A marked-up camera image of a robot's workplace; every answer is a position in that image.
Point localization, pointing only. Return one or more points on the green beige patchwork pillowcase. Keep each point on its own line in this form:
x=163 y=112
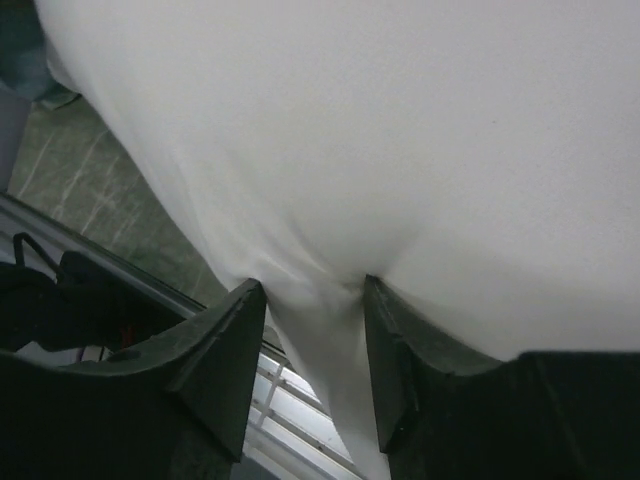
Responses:
x=24 y=69

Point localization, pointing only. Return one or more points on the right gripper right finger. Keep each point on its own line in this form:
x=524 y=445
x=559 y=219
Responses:
x=445 y=411

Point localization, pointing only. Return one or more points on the aluminium front rail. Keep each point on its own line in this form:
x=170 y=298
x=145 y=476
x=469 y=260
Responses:
x=288 y=432

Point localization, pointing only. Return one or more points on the white pillow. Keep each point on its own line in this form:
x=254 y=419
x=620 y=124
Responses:
x=480 y=157

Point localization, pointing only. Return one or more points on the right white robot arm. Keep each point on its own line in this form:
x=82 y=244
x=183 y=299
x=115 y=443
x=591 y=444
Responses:
x=77 y=314

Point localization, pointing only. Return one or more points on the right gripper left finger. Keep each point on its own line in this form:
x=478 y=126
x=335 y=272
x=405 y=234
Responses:
x=174 y=406

